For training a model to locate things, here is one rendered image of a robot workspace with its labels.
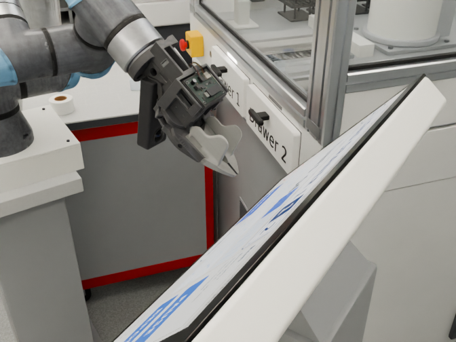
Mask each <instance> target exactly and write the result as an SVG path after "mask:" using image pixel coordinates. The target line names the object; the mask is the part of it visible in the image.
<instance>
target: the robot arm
mask: <svg viewBox="0 0 456 342"><path fill-rule="evenodd" d="M65 1H66V2H67V4H68V5H69V8H70V10H73V11H74V12H75V21H74V23H73V24H64V25H62V23H61V15H60V2H59V0H0V158H1V157H7V156H11V155H15V154H17V153H19V152H21V151H23V150H25V149H27V148H28V147H29V146H31V144H32V143H33V141H34V135H33V129H32V127H31V126H30V124H29V123H28V121H27V120H26V118H25V116H24V115H23V113H22V111H21V110H20V106H19V102H18V100H21V99H25V98H30V97H34V96H40V95H44V94H51V93H54V92H63V91H65V90H68V89H71V88H74V87H75V86H76V85H77V84H78V83H79V80H80V77H85V78H88V79H98V78H101V77H103V76H105V75H106V74H107V73H108V72H109V71H110V70H111V67H112V66H113V64H114V63H115V62H116V63H117V64H118V65H119V66H120V67H121V69H122V70H123V71H124V72H125V73H128V75H129V76H130V77H131V78H132V79H133V80H134V81H135V82H137V81H140V100H139V112H138V134H137V144H138V145H139V146H140V147H142V148H144V149H146V150H149V149H151V148H152V147H154V146H156V145H158V144H159V143H162V142H164V141H165V139H166V135H167V136H168V138H169V139H170V141H171V143H172V144H173V145H174V146H175V147H176V148H177V149H178V150H179V151H181V152H182V153H184V154H185V155H187V156H188V157H190V158H191V159H193V160H194V161H196V162H199V163H201V164H203V165H205V166H206V167H208V168H210V169H212V170H215V171H217V172H220V173H221V174H225V175H227V176H230V177H235V176H236V175H237V174H239V170H238V164H237V161H236V158H235V155H234V154H233V152H234V151H235V148H236V147H237V145H238V143H239V141H240V139H241V137H242V132H241V130H240V129H239V128H238V127H237V126H236V125H230V126H224V125H222V124H221V123H220V121H219V120H218V119H217V118H216V117H215V116H214V114H213V113H212V111H211V110H213V109H215V108H217V107H218V106H219V105H220V104H221V103H222V101H223V98H224V97H225V96H226V95H227V93H228V91H229V90H228V88H227V87H226V86H225V84H224V83H223V82H222V81H221V80H220V79H219V78H218V77H217V75H216V74H215V73H214V71H213V70H212V69H211V68H210V67H209V66H208V65H207V64H203V65H202V66H200V65H199V64H198V63H196V62H192V63H191V64H187V63H186V62H185V61H184V60H183V59H182V58H181V56H180V55H179V54H178V53H177V51H176V50H175V49H174V47H175V46H176V44H177V43H178V41H177V40H176V38H175V37H174V36H173V35H171V36H168V37H167V39H166V40H164V38H163V37H162V36H161V35H160V34H159V33H158V31H157V30H156V29H155V28H154V26H153V25H152V24H151V23H150V22H149V21H148V20H147V18H146V17H145V15H144V14H143V13H142V12H141V11H140V10H139V9H138V7H137V6H136V5H135V4H134V2H133V1H132V0H65ZM193 63H195V64H196V65H195V66H193V65H192V64H193ZM190 66H192V67H191V68H190ZM211 74H212V75H211ZM192 126H193V127H192ZM190 127H192V128H191V130H190ZM200 127H201V128H200ZM189 131H190V132H189Z"/></svg>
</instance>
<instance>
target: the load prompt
mask: <svg viewBox="0 0 456 342"><path fill-rule="evenodd" d="M385 108H386V107H385ZM385 108H384V109H382V110H381V111H380V112H378V113H377V114H376V115H374V116H372V117H371V118H370V119H369V120H367V121H366V122H364V123H363V124H362V125H361V126H359V127H358V128H357V129H356V130H355V132H354V133H353V134H352V135H351V136H350V137H349V138H348V139H347V140H346V141H345V142H344V143H343V144H342V145H341V146H340V147H339V148H338V149H337V150H336V151H335V152H334V153H333V154H332V155H331V156H330V157H329V158H328V159H327V160H326V161H325V162H324V163H323V165H322V166H321V167H320V168H319V169H318V170H317V171H316V172H315V173H314V174H313V175H312V176H311V177H310V178H309V179H308V180H307V182H306V183H305V184H304V185H303V186H302V187H301V188H300V189H299V190H298V191H297V192H296V193H295V194H294V195H293V196H292V197H291V198H290V199H289V200H288V201H287V202H286V203H285V204H284V205H283V206H282V207H281V208H280V209H279V210H278V211H277V212H276V213H275V215H274V216H273V217H272V218H271V219H270V220H269V221H268V222H267V223H266V224H265V225H264V226H263V227H262V228H261V229H260V230H259V232H258V233H257V234H256V235H255V236H254V237H253V238H252V239H251V240H250V241H249V242H248V243H247V244H246V245H245V246H244V247H243V248H242V250H243V249H244V248H246V247H247V246H249V245H251V244H252V243H254V242H255V241H257V240H258V239H260V238H262V237H263V236H264V235H266V234H268V233H269V232H271V231H273V230H274V229H275V228H276V227H277V225H278V224H279V223H280V222H281V221H282V220H283V219H284V218H285V216H286V215H287V214H288V213H289V212H290V211H291V210H292V209H293V208H294V207H295V206H296V205H297V204H298V203H299V202H300V201H301V200H302V198H303V197H304V196H305V195H306V194H307V193H308V192H309V191H310V189H311V188H312V187H313V186H314V185H315V184H316V183H317V182H318V181H319V180H320V179H321V178H322V177H323V176H324V175H325V174H326V173H327V171H328V170H329V169H330V168H331V167H332V166H333V165H334V164H335V162H336V161H337V160H338V159H339V158H340V157H341V156H342V155H343V154H344V152H346V151H347V150H348V149H349V148H350V147H351V146H352V144H353V143H354V142H355V141H356V140H357V139H358V138H359V137H360V135H361V134H362V133H363V132H364V131H365V130H366V129H367V128H368V127H369V126H370V125H371V124H372V123H373V122H374V120H376V118H377V117H378V116H379V115H380V114H381V113H382V112H383V111H384V110H385Z"/></svg>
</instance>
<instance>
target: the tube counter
mask: <svg viewBox="0 0 456 342"><path fill-rule="evenodd" d="M314 171H315V170H314ZM314 171H313V172H314ZM313 172H311V173H310V174H308V175H307V176H306V177H304V178H302V179H301V180H300V181H299V182H297V183H295V184H294V185H293V186H292V187H291V188H290V189H289V190H288V191H287V192H286V193H285V194H284V195H283V196H282V197H281V198H280V199H279V200H278V201H277V202H276V203H275V204H274V205H273V206H272V207H271V208H270V209H269V210H268V211H267V212H266V213H265V215H264V216H263V217H262V218H261V219H260V220H259V221H258V222H257V223H256V224H255V225H254V226H253V227H252V228H251V229H250V230H249V231H248V232H247V233H246V234H245V235H244V236H243V237H242V238H241V239H240V240H239V241H238V242H237V243H236V244H235V245H234V246H233V247H232V248H231V249H230V250H229V251H228V252H227V253H226V254H225V255H224V256H223V257H222V258H221V259H220V260H219V261H218V262H217V263H216V264H215V266H214V267H216V266H217V265H219V264H221V263H222V262H224V261H226V260H227V259H228V258H230V257H232V256H233V255H234V254H235V253H236V252H237V251H238V250H239V249H240V248H241V247H242V246H243V245H244V244H245V243H246V242H247V241H248V240H249V239H250V238H251V237H252V236H253V234H254V233H255V232H256V231H257V230H258V229H259V228H260V227H261V226H262V225H263V224H264V223H265V222H266V221H267V220H268V219H269V218H270V217H271V215H272V214H273V213H274V212H275V211H276V210H277V209H278V208H279V207H280V206H281V205H282V204H283V203H284V202H285V201H286V200H287V199H288V198H289V197H290V196H291V195H292V194H293V193H294V192H295V191H296V190H297V189H298V188H299V187H300V186H301V185H302V184H303V183H304V182H305V181H306V180H307V179H308V178H309V176H310V175H311V174H312V173H313ZM214 267H213V268H214ZM213 268H212V269H213Z"/></svg>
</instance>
